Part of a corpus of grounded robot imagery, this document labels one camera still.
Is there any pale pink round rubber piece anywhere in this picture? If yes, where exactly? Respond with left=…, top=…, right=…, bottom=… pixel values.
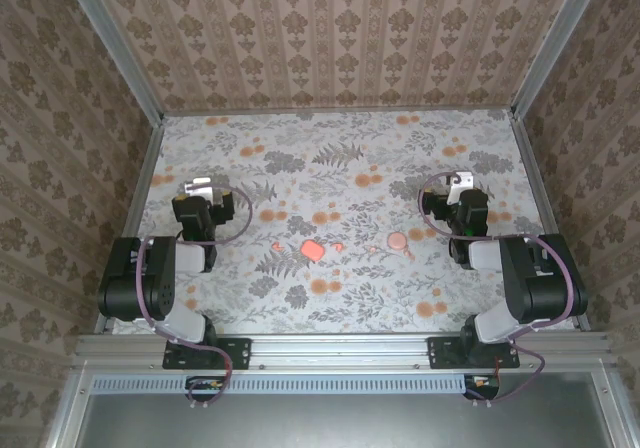
left=386, top=231, right=416, bottom=262

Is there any floral patterned table cover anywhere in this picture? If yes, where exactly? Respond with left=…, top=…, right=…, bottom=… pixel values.
left=112, top=109, right=581, bottom=335

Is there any grey metal sheet shelf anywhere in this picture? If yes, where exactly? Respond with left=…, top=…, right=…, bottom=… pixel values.
left=44, top=370, right=632, bottom=448

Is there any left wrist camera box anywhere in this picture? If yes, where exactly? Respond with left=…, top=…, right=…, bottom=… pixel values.
left=182, top=176, right=224, bottom=207

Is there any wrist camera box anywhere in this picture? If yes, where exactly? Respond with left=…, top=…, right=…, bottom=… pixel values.
left=182, top=176, right=224, bottom=207
left=446, top=169, right=475, bottom=205

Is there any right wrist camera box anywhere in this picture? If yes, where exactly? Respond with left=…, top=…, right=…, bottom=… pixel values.
left=446, top=169, right=475, bottom=205

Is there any aluminium side rail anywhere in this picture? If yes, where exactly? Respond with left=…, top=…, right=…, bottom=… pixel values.
left=95, top=116, right=165, bottom=335
left=508, top=111, right=592, bottom=332

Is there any black connector box with wires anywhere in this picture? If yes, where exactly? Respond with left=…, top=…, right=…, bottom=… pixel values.
left=185, top=375, right=229, bottom=402
left=463, top=373, right=501, bottom=401

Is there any aluminium frame post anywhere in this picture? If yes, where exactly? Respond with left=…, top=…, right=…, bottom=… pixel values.
left=58, top=0, right=167, bottom=125
left=510, top=0, right=610, bottom=120

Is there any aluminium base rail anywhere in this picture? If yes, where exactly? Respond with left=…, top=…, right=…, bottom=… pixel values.
left=73, top=331, right=612, bottom=370

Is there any grey slotted cable duct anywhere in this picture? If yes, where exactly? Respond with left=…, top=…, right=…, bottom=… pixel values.
left=92, top=373, right=466, bottom=395

